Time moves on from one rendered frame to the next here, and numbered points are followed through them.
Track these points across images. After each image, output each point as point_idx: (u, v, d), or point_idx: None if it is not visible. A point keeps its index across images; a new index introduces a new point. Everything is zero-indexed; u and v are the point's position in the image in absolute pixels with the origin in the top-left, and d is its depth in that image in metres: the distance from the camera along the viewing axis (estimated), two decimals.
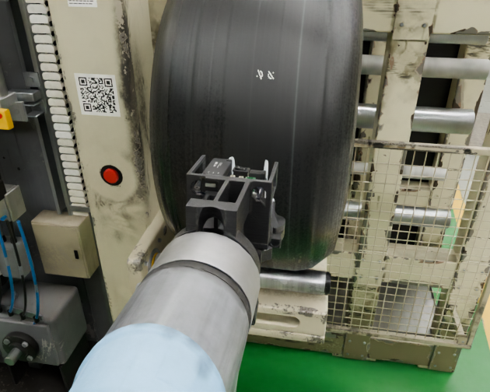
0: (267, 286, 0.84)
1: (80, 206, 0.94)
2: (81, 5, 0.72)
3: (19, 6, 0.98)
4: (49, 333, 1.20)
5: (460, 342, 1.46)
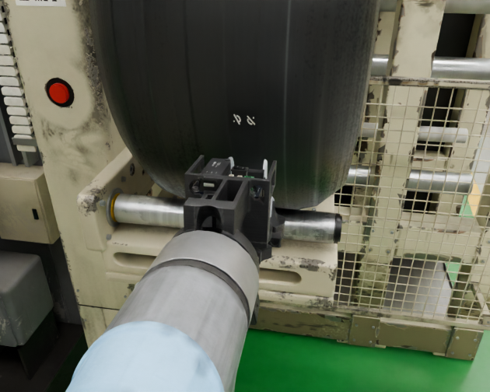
0: None
1: (25, 138, 0.75)
2: None
3: None
4: (2, 307, 1.00)
5: (484, 323, 1.26)
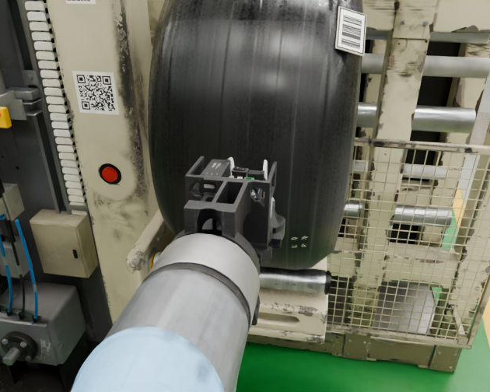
0: (267, 278, 0.83)
1: (78, 205, 0.93)
2: (79, 1, 0.72)
3: (17, 4, 0.98)
4: (48, 333, 1.19)
5: (460, 342, 1.45)
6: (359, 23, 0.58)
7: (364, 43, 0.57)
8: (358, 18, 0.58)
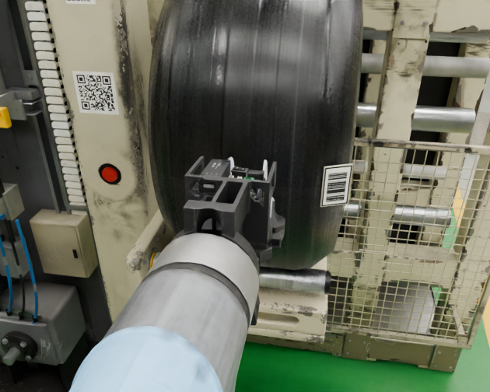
0: None
1: (78, 205, 0.93)
2: (78, 1, 0.72)
3: (17, 4, 0.98)
4: (48, 333, 1.19)
5: (460, 342, 1.45)
6: (344, 176, 0.59)
7: (348, 192, 0.61)
8: (344, 171, 0.59)
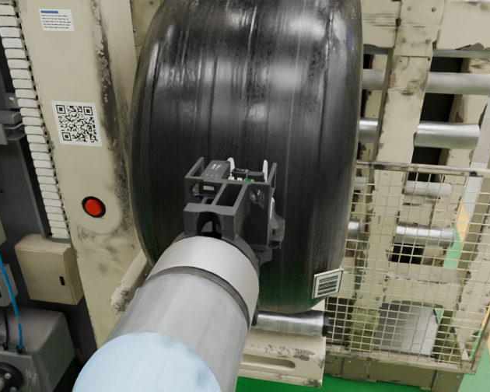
0: None
1: (61, 237, 0.88)
2: (57, 29, 0.66)
3: None
4: (33, 364, 1.14)
5: (463, 368, 1.40)
6: (336, 278, 0.59)
7: (340, 285, 0.61)
8: (335, 274, 0.59)
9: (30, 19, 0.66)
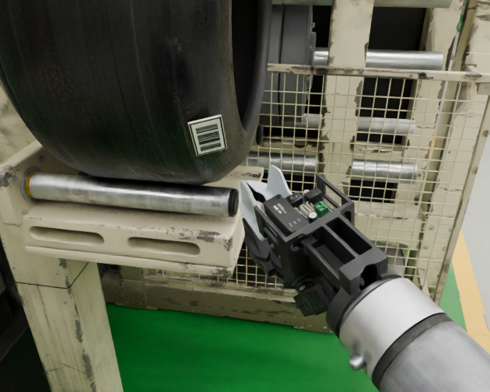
0: None
1: None
2: None
3: None
4: None
5: None
6: (215, 127, 0.53)
7: (225, 139, 0.56)
8: (213, 123, 0.53)
9: None
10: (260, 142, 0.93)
